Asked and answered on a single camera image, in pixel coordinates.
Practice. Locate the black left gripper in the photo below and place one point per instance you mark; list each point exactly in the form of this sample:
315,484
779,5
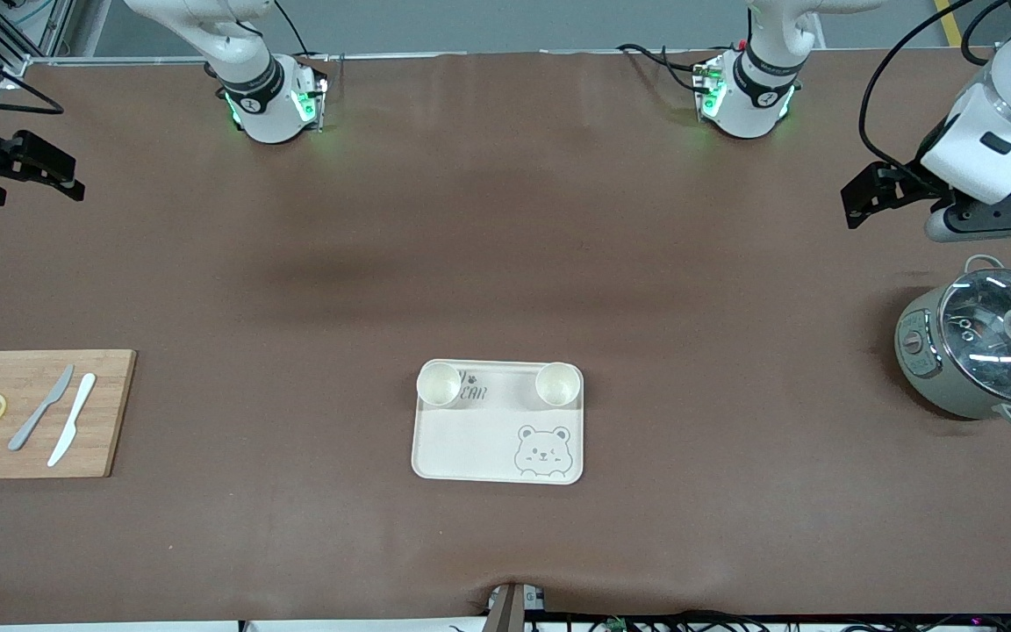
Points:
903,183

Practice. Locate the white plastic cup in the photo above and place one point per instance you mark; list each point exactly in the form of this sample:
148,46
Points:
439,384
558,384

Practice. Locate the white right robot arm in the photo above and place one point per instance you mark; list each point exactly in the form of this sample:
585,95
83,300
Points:
251,61

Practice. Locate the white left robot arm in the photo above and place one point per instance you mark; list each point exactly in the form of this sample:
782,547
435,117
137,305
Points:
760,88

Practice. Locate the grey-green electric pot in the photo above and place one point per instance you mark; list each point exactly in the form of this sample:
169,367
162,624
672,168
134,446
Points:
918,369

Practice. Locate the glass pot lid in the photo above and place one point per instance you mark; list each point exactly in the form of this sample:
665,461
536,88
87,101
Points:
979,351

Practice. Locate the grey plastic knife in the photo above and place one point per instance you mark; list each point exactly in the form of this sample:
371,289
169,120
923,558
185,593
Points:
49,402

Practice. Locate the white plastic knife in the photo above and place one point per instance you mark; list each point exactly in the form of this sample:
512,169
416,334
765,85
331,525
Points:
75,412

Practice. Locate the bamboo cutting board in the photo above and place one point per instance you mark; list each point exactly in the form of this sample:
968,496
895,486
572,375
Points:
111,421

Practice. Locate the white bear print tray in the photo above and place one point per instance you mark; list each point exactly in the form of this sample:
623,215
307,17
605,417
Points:
470,439

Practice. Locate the aluminium profile frame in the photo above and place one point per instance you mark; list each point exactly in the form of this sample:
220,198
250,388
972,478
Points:
51,26

